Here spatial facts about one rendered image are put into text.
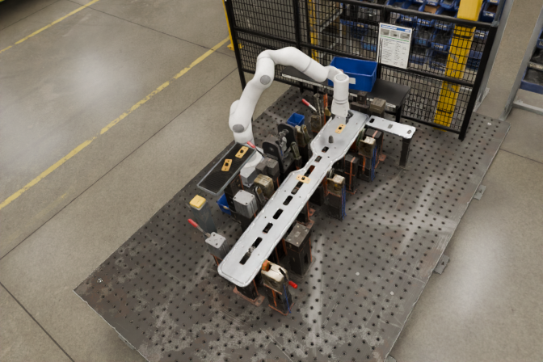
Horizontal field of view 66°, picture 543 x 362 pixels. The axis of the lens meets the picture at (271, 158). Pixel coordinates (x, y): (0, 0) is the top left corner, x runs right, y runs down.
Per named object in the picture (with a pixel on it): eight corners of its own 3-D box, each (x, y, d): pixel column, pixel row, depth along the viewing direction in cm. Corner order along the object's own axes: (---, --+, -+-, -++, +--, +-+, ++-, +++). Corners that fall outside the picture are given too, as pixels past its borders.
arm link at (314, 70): (299, 57, 239) (338, 83, 252) (300, 74, 228) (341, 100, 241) (309, 47, 234) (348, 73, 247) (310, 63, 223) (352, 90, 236)
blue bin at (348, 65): (371, 92, 280) (372, 76, 270) (326, 85, 290) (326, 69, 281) (376, 77, 290) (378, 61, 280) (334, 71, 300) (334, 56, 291)
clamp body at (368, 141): (370, 186, 268) (373, 147, 243) (353, 179, 273) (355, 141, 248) (376, 176, 273) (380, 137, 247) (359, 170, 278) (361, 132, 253)
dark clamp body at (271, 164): (280, 212, 261) (274, 171, 234) (263, 204, 267) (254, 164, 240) (289, 200, 267) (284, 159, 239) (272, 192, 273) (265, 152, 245)
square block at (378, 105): (377, 147, 290) (381, 107, 264) (366, 143, 293) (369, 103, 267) (382, 140, 294) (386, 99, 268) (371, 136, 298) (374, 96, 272)
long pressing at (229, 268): (250, 292, 196) (250, 291, 195) (212, 271, 206) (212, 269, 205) (371, 115, 270) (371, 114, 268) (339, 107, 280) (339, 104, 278)
